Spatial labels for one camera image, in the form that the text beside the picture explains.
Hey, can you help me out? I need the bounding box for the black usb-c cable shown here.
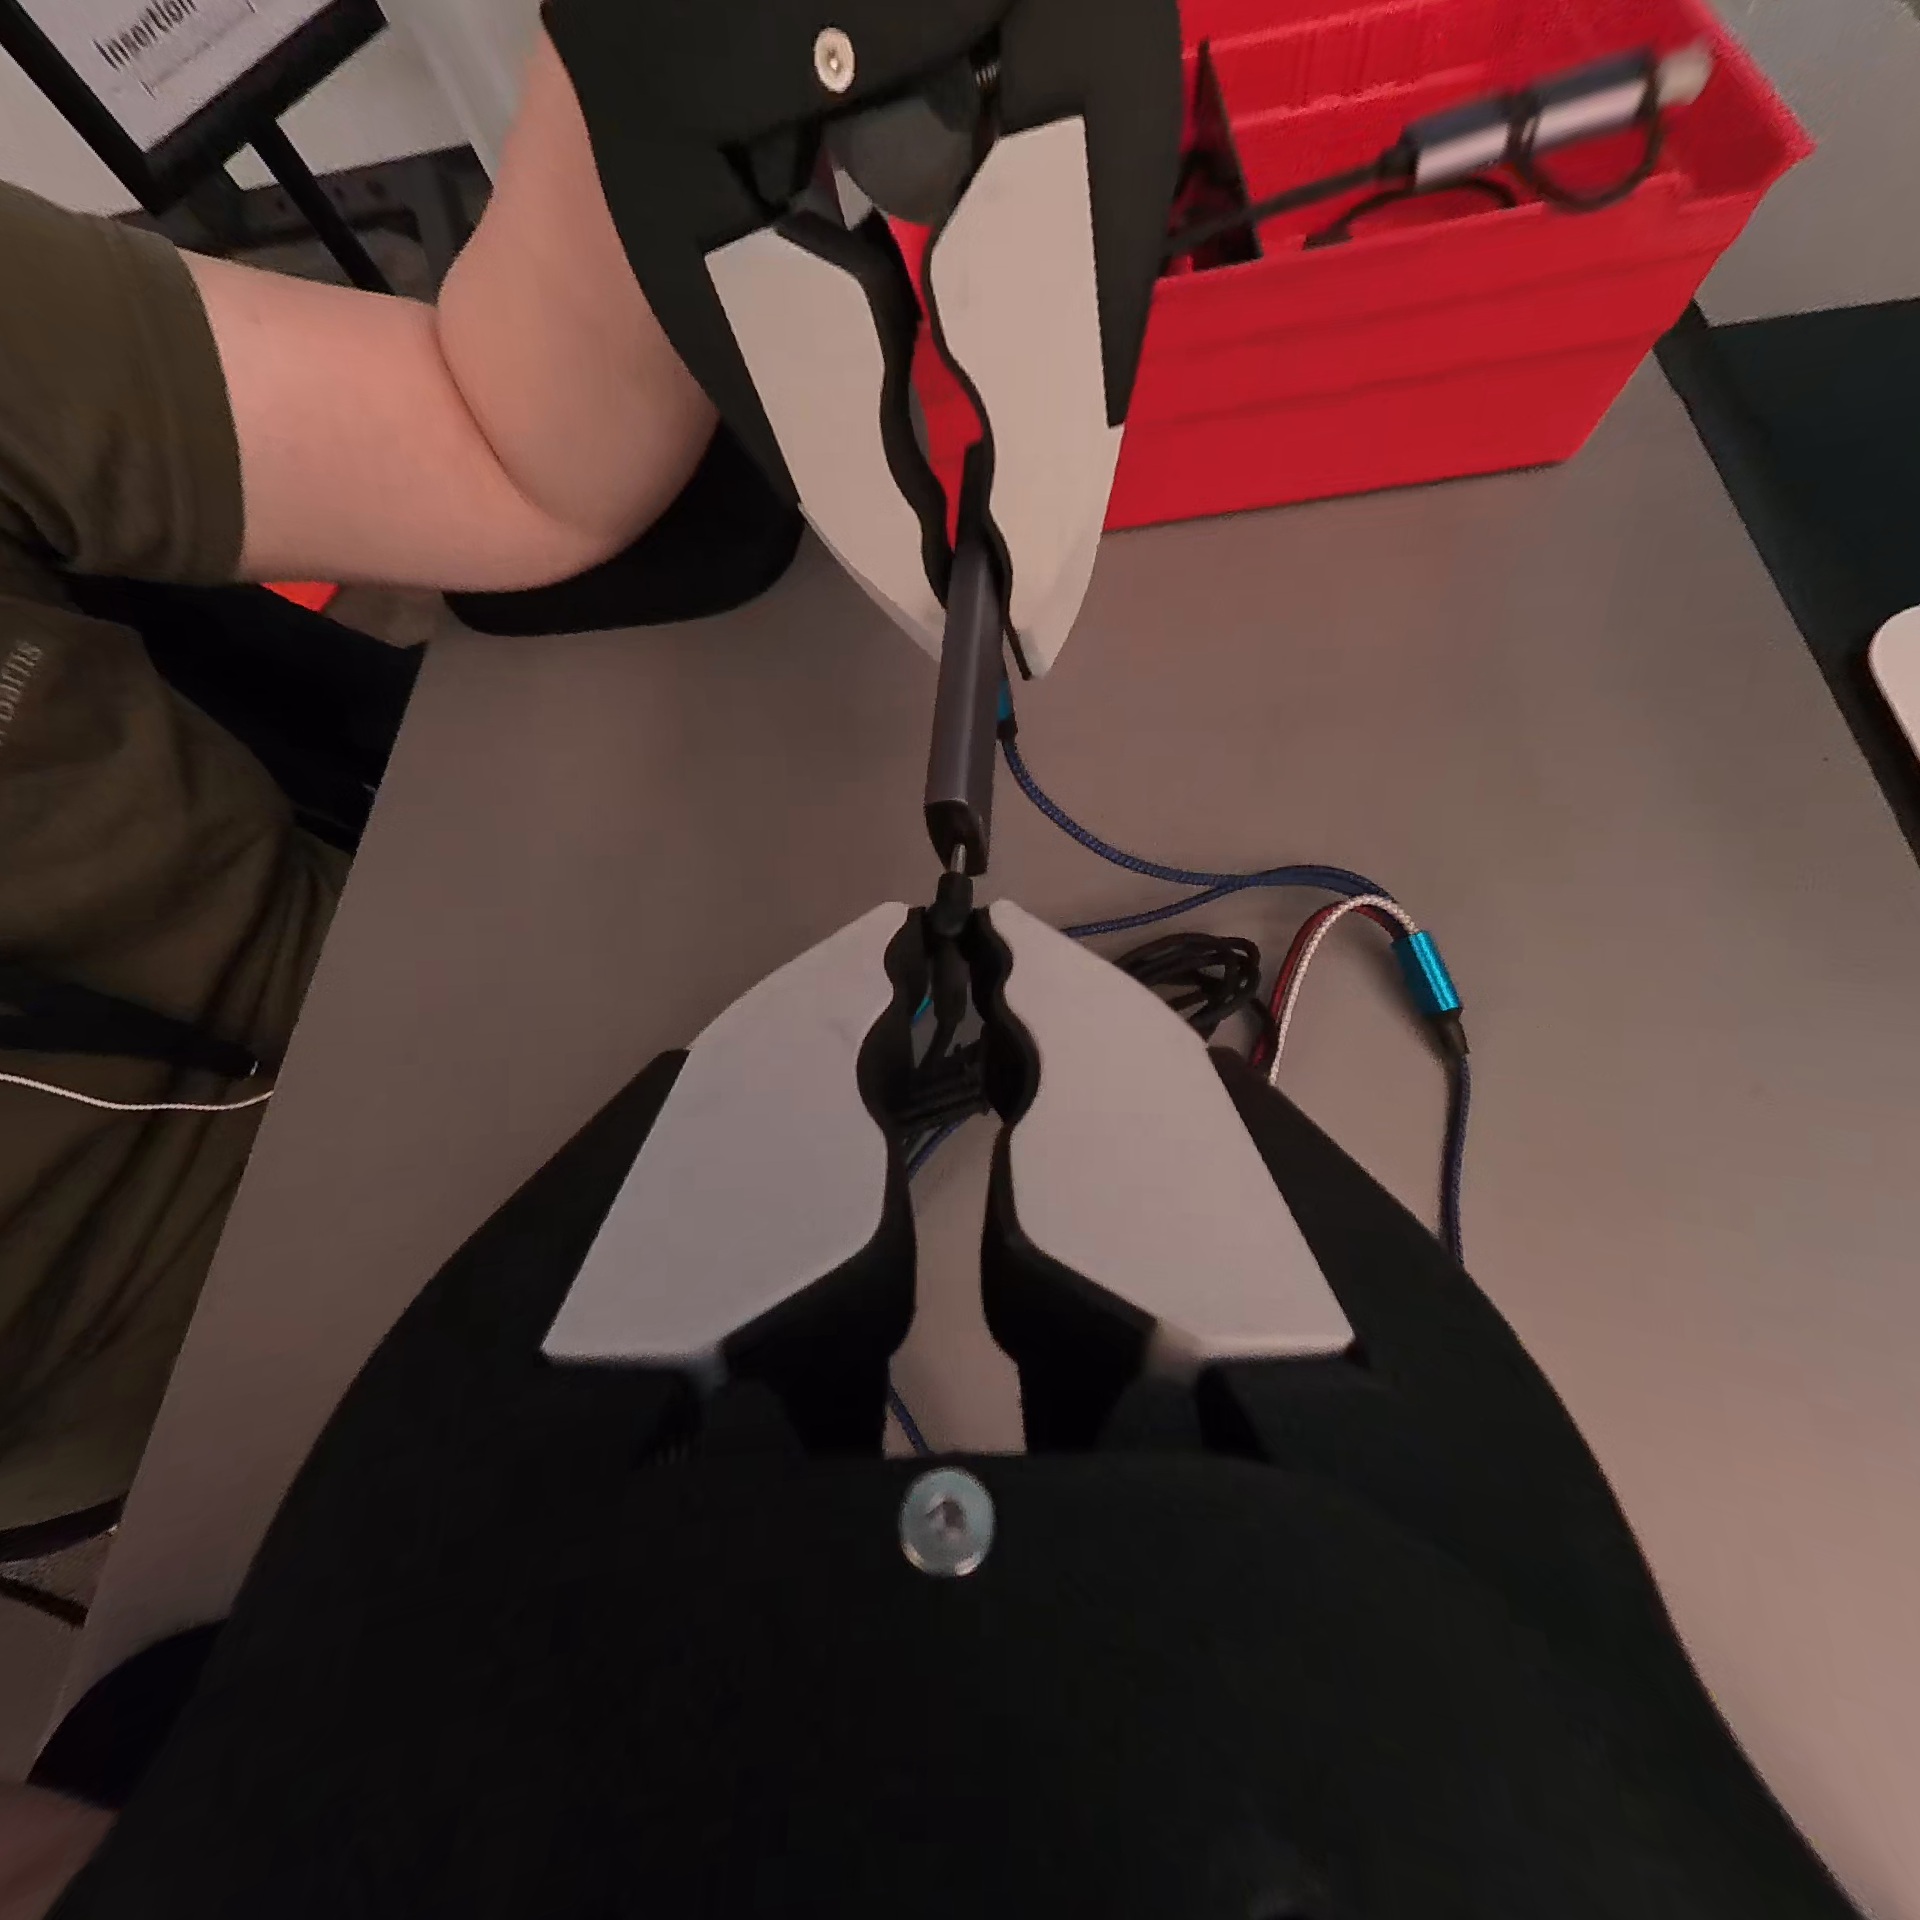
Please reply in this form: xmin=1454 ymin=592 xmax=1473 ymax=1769
xmin=856 ymin=865 xmax=1268 ymax=1185

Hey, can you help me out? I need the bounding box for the person's olive shirt torso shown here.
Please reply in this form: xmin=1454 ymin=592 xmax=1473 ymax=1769
xmin=0 ymin=181 xmax=360 ymax=1539

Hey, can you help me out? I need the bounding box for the black framed marker sign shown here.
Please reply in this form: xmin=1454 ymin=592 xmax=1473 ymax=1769
xmin=0 ymin=0 xmax=394 ymax=300

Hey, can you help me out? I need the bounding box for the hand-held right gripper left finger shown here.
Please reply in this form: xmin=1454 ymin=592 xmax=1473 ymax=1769
xmin=538 ymin=901 xmax=920 ymax=1366

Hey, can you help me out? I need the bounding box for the black elbow pad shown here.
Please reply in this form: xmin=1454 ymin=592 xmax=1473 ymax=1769
xmin=439 ymin=422 xmax=807 ymax=643

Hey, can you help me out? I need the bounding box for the black bin divider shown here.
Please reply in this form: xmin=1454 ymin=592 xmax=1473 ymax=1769
xmin=1161 ymin=40 xmax=1263 ymax=275

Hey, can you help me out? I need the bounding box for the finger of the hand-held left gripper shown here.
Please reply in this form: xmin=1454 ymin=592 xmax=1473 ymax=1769
xmin=920 ymin=115 xmax=1134 ymax=680
xmin=701 ymin=191 xmax=964 ymax=665

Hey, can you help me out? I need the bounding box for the thin white cord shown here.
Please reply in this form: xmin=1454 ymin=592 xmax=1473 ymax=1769
xmin=0 ymin=1070 xmax=278 ymax=1115

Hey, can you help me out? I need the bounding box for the grey usb hub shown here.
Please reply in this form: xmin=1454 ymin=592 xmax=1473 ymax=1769
xmin=1302 ymin=40 xmax=1720 ymax=253
xmin=920 ymin=441 xmax=1007 ymax=883

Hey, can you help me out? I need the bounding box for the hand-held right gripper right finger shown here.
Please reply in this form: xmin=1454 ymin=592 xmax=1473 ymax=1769
xmin=977 ymin=901 xmax=1356 ymax=1365

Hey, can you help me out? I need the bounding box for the red plastic bin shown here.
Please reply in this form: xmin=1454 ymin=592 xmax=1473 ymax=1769
xmin=882 ymin=0 xmax=1820 ymax=536

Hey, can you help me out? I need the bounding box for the white tablet stand base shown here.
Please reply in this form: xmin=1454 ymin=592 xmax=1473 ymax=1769
xmin=1862 ymin=604 xmax=1920 ymax=755

